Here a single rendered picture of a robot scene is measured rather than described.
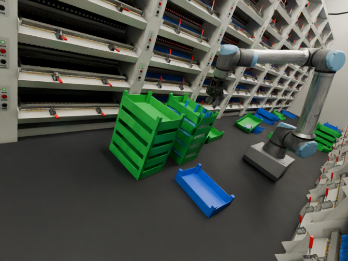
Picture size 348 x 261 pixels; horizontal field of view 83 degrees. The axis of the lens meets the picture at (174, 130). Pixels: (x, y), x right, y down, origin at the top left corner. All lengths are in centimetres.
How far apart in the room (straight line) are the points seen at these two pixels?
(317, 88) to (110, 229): 143
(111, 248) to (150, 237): 16
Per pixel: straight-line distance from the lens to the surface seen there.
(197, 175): 136
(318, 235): 92
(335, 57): 155
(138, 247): 91
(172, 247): 96
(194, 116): 123
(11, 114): 122
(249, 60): 121
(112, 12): 120
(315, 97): 160
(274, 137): 184
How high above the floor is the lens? 76
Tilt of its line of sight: 25 degrees down
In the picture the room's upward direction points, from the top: 22 degrees clockwise
